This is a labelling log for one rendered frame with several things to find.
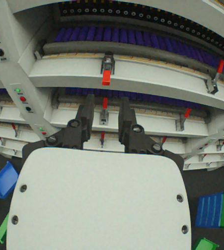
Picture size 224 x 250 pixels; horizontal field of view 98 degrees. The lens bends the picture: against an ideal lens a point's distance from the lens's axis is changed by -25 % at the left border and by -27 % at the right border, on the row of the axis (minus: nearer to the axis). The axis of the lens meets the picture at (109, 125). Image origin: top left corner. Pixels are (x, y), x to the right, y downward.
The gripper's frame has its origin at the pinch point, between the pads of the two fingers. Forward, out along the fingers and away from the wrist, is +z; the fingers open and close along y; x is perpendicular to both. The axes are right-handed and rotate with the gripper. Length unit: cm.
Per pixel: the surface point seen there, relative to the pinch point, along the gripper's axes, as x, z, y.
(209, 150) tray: -38, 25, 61
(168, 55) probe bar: 4.1, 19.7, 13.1
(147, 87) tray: -3.2, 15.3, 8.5
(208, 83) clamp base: 0.9, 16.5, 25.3
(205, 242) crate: -109, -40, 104
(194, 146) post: -31, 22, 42
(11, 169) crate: -94, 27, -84
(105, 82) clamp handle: -0.2, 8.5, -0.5
